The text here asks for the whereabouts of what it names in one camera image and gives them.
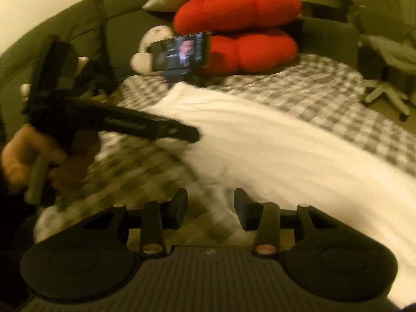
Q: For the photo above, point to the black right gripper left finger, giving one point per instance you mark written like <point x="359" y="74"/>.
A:
<point x="158" y="217"/>

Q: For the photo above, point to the white swivel office chair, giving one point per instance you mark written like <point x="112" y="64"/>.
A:
<point x="388" y="28"/>

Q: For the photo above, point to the cream plush toy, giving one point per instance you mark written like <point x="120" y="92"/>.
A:
<point x="142" y="61"/>

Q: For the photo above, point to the person's left hand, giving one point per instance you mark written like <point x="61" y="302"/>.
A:
<point x="19" y="154"/>

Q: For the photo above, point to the red puffy cushion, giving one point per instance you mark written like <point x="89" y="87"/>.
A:
<point x="249" y="52"/>
<point x="234" y="15"/>

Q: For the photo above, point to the dark green sofa armrest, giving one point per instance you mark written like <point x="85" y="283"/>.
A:
<point x="331" y="39"/>

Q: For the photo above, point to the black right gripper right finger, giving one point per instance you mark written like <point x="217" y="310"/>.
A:
<point x="263" y="218"/>

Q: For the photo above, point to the dark green sofa backrest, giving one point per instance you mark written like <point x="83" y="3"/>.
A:
<point x="108" y="31"/>

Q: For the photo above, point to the grey white checkered bedspread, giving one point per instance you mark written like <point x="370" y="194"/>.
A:
<point x="317" y="90"/>

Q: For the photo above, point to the black phone stand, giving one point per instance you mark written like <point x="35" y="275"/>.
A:
<point x="188" y="75"/>

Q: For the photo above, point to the upper red puffy cushion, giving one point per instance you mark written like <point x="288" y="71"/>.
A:
<point x="234" y="15"/>

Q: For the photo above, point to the smartphone showing video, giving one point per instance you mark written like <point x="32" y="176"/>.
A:
<point x="186" y="51"/>

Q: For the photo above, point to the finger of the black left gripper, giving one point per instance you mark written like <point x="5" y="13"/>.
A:
<point x="176" y="130"/>

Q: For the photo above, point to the white knit garment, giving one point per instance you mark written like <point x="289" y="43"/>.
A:
<point x="274" y="157"/>

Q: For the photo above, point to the lower red puffy cushion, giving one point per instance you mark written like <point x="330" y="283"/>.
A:
<point x="249" y="52"/>

